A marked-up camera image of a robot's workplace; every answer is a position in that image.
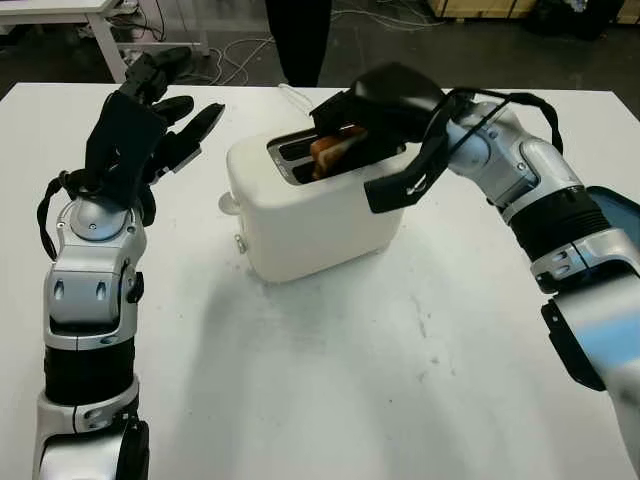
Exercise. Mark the blue plastic tray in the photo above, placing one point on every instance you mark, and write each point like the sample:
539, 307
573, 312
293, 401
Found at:
615, 210

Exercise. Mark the wooden crate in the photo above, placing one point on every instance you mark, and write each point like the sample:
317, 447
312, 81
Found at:
480, 7

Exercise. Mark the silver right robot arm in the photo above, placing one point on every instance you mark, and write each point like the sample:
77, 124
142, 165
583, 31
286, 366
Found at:
550, 200

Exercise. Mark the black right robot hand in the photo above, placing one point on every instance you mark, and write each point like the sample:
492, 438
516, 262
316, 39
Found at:
395, 100

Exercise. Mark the person in black trousers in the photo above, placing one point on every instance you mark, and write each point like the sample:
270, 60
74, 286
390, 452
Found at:
300, 40

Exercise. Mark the black bag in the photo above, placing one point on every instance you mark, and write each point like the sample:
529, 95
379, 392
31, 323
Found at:
575, 17

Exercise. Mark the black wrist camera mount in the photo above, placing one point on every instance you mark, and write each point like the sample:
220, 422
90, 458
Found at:
120, 140
400, 187

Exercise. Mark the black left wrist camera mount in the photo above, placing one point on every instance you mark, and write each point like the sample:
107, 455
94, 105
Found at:
120, 140

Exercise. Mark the brown toast slice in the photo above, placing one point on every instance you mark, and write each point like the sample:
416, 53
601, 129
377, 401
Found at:
327, 152

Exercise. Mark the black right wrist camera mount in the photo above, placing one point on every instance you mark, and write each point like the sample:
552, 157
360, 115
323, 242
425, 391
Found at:
400, 187

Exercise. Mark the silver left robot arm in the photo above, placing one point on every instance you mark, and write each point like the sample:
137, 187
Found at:
90, 300

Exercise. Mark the white desk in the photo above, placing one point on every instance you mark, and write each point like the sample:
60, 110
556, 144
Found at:
100, 15

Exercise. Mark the white two-slot toaster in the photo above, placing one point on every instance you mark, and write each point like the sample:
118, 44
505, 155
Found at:
310, 225

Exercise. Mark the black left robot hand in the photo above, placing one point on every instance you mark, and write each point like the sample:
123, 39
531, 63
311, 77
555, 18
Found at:
185, 135

